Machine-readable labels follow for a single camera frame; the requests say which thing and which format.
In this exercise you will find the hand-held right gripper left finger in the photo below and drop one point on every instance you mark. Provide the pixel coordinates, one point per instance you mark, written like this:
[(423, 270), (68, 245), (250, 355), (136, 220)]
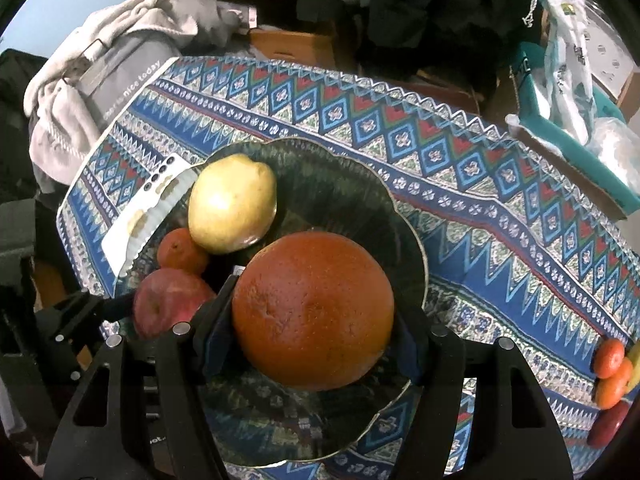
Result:
[(220, 340)]

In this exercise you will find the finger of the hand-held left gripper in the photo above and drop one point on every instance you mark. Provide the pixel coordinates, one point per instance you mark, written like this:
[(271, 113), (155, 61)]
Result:
[(85, 315)]

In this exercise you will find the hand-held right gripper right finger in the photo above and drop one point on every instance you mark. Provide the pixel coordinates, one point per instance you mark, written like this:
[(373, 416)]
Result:
[(407, 345)]

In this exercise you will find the red apple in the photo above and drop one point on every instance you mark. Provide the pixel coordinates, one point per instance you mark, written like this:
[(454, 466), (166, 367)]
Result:
[(606, 425), (167, 300)]

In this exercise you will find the small tangerine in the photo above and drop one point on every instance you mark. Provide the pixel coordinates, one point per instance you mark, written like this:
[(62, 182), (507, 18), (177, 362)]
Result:
[(180, 252), (609, 357)]

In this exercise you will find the orange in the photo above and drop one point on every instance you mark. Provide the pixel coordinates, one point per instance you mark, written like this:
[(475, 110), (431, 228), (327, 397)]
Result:
[(612, 392), (312, 310)]

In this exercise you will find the yellow pear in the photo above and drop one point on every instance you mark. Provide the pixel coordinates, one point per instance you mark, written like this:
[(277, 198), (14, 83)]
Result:
[(230, 205), (635, 367)]

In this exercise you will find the dark glass bowl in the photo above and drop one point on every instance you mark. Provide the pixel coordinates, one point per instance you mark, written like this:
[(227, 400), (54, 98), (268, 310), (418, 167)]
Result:
[(340, 195)]

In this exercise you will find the white label card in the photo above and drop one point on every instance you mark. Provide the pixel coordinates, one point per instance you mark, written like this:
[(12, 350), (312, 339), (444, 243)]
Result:
[(145, 210)]

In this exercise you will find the blue patterned tablecloth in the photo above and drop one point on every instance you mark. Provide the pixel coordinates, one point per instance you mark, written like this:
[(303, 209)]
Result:
[(450, 185)]

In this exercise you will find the dark cloth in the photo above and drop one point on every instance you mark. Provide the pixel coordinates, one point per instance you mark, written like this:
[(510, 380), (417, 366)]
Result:
[(15, 135)]

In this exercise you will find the pile of clothes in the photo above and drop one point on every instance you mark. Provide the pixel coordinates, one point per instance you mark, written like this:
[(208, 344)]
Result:
[(55, 125)]

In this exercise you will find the grey printed bag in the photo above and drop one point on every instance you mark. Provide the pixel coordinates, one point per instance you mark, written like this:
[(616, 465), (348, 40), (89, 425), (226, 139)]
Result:
[(125, 75)]

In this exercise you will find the clear plastic bag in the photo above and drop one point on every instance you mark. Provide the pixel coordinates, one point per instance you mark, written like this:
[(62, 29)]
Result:
[(615, 145)]

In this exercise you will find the wooden drawer box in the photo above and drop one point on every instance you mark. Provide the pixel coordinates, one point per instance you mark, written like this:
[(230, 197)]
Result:
[(290, 47)]

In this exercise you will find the teal plastic basket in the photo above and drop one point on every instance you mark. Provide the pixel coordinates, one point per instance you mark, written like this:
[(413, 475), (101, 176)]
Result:
[(530, 67)]

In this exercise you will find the black hooded coat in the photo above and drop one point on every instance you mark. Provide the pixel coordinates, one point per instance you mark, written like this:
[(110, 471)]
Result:
[(440, 25)]

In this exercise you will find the grey clothing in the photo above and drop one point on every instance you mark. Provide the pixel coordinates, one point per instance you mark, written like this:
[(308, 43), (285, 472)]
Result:
[(205, 15)]

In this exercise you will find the white printed bag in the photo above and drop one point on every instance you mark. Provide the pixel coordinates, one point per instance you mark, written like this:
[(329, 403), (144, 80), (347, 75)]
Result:
[(565, 60)]

